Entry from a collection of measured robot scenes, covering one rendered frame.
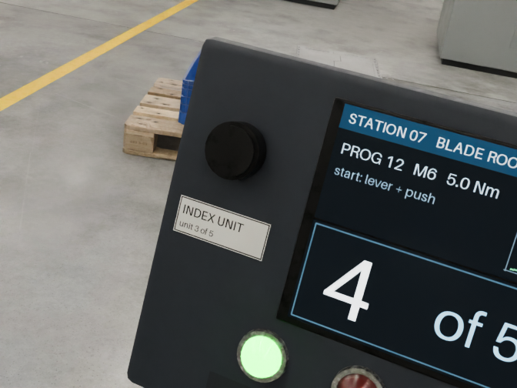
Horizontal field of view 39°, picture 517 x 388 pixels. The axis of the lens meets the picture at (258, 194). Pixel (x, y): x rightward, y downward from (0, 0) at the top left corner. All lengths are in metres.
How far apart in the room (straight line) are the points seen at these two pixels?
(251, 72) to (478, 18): 5.81
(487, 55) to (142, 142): 3.55
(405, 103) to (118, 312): 2.03
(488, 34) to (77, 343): 4.68
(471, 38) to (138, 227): 3.97
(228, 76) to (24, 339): 1.90
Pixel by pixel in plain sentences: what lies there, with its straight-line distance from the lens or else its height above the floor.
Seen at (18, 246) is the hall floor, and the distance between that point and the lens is 2.65.
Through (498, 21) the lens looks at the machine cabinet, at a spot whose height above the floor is 0.42.
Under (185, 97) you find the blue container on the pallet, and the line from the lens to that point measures 3.38.
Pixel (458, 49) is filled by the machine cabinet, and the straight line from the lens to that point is 6.18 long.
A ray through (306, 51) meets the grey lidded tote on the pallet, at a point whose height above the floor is 0.47.
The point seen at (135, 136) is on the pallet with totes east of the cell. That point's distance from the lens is 3.38.
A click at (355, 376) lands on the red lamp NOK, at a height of 1.13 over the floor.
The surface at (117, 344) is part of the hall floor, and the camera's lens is 2.19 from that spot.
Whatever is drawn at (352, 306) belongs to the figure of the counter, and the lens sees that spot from 0.35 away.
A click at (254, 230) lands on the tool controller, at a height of 1.17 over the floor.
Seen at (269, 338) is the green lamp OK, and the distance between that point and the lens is 0.36.
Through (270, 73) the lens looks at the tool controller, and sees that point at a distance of 0.35.
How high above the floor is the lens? 1.34
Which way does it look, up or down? 25 degrees down
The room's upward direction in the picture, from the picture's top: 9 degrees clockwise
